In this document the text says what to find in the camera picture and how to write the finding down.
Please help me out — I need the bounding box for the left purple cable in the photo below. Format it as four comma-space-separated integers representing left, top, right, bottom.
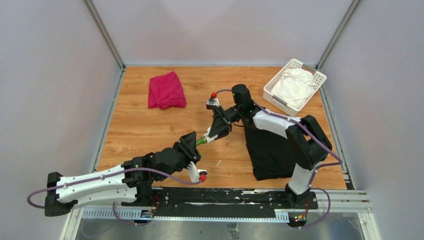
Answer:
26, 167, 203, 227

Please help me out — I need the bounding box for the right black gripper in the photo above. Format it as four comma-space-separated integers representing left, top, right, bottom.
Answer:
208, 105, 242, 144

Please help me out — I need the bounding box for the purple cable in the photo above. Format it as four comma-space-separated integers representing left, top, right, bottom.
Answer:
215, 88, 343, 229
26, 167, 203, 227

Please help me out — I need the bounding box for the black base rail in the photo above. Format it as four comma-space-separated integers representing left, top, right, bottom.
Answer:
119, 186, 320, 220

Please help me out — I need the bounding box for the white cloth in basket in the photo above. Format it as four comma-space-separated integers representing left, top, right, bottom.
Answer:
270, 68, 319, 111

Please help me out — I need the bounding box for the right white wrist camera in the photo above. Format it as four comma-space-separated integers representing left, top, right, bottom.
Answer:
206, 92, 221, 110

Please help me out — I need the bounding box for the white pipe fitting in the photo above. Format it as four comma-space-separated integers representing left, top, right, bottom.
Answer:
202, 133, 218, 144

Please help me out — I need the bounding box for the green water faucet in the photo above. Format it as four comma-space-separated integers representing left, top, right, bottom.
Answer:
195, 136, 208, 147

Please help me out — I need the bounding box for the white plastic basket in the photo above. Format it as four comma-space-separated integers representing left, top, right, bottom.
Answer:
262, 58, 327, 117

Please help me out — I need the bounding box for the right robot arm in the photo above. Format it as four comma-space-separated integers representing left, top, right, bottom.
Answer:
204, 84, 332, 209

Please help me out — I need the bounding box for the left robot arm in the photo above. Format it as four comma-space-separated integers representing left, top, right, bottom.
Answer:
43, 131, 207, 217

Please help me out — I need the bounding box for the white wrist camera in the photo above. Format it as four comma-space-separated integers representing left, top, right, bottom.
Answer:
206, 92, 221, 110
187, 161, 208, 183

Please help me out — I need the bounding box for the magenta folded cloth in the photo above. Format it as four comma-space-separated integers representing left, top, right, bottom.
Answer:
148, 71, 187, 110

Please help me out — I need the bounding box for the black folded cloth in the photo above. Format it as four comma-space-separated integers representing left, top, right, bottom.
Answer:
244, 126, 296, 181

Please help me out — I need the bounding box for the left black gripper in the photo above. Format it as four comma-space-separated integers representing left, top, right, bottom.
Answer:
158, 131, 202, 182

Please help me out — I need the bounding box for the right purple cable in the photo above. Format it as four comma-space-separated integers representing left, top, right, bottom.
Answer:
215, 88, 343, 229

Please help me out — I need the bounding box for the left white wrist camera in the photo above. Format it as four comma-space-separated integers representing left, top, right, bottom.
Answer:
187, 161, 208, 183

